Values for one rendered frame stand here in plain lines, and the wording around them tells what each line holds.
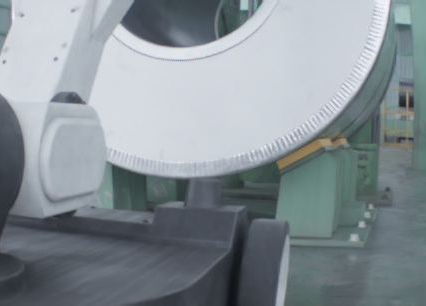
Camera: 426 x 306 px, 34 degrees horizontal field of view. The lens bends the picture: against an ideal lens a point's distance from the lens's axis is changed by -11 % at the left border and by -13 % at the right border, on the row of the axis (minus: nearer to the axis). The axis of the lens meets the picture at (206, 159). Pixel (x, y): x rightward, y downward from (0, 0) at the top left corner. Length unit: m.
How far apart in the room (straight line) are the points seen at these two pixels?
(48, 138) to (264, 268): 0.37
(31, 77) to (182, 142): 1.20
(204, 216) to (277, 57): 1.02
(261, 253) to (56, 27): 0.38
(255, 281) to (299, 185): 1.21
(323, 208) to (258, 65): 0.45
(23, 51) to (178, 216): 0.31
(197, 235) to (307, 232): 1.19
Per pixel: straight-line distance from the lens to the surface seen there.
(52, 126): 0.70
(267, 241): 0.96
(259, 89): 1.96
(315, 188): 2.12
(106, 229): 0.99
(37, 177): 0.69
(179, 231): 0.97
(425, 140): 6.52
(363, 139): 3.64
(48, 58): 0.85
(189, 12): 2.95
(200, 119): 1.99
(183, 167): 2.00
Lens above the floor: 0.32
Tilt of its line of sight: 3 degrees down
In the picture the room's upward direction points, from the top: 3 degrees clockwise
